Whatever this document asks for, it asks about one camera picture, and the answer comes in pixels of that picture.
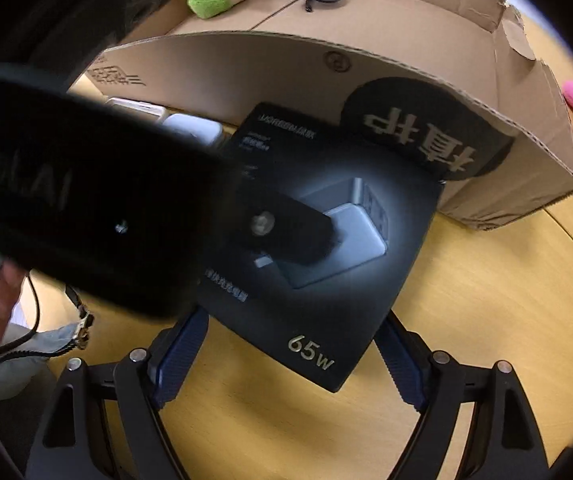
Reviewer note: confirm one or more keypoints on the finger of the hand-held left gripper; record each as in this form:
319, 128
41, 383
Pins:
296, 235

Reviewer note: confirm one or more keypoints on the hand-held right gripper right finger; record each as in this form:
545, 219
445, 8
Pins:
400, 370

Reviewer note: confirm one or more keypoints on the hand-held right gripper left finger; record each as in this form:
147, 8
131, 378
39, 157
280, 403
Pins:
181, 352

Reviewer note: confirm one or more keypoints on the black charger box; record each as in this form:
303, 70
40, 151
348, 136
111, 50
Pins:
366, 310

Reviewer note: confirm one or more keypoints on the brown cardboard box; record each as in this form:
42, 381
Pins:
276, 70

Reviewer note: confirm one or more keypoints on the white flat box gold edge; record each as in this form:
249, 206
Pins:
134, 108

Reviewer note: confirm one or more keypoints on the white rounded box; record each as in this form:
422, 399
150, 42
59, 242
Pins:
194, 130

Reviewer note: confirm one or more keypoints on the person's grey jacket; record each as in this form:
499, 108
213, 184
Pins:
21, 360

